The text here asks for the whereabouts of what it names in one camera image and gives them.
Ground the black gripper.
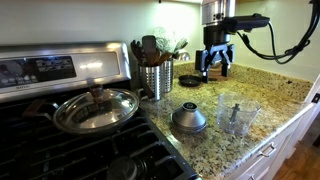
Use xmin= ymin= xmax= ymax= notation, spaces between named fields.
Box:
xmin=194 ymin=25 xmax=236 ymax=84

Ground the grey chopper blade shaft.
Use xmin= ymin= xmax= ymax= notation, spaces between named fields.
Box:
xmin=229 ymin=103 xmax=241 ymax=125

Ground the grey conical chopper cap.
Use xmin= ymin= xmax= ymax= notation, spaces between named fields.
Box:
xmin=170 ymin=101 xmax=208 ymax=135

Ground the clear plastic chopper container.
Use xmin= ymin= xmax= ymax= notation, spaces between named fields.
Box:
xmin=216 ymin=92 xmax=262 ymax=136

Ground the black round burner cap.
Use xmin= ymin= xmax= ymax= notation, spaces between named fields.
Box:
xmin=106 ymin=156 xmax=148 ymax=180

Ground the shiny steel ladle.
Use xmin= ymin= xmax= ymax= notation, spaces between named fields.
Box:
xmin=174 ymin=49 xmax=191 ymax=63

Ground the grey serving spoon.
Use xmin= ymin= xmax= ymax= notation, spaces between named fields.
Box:
xmin=172 ymin=38 xmax=189 ymax=60

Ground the perforated steel utensil holder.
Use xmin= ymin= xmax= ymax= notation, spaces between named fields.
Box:
xmin=160 ymin=58 xmax=175 ymax=94
xmin=138 ymin=64 xmax=163 ymax=102

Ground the wooden spoon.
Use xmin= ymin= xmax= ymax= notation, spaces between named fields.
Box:
xmin=156 ymin=51 xmax=173 ymax=66

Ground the under-cabinet light strip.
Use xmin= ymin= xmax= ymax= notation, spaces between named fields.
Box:
xmin=166 ymin=0 xmax=203 ymax=4

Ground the dark brown spatula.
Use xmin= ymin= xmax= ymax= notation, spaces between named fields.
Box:
xmin=141 ymin=34 xmax=159 ymax=67

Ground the base cabinet with drawers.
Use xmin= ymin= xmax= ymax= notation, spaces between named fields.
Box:
xmin=226 ymin=74 xmax=320 ymax=180

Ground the stainless steel gas stove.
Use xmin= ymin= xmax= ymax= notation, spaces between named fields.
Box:
xmin=0 ymin=41 xmax=201 ymax=180

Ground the shiny steel pan lid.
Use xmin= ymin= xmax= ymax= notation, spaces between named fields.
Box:
xmin=52 ymin=84 xmax=140 ymax=135

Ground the black cast iron stove grate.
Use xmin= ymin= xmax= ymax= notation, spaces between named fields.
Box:
xmin=0 ymin=89 xmax=188 ymax=180

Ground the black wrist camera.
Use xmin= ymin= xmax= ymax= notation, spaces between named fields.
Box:
xmin=222 ymin=13 xmax=271 ymax=35

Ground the wire whisk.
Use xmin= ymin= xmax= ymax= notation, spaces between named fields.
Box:
xmin=152 ymin=26 xmax=178 ymax=54

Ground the pan with dark handle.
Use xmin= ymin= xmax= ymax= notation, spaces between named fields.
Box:
xmin=21 ymin=81 xmax=156 ymax=136

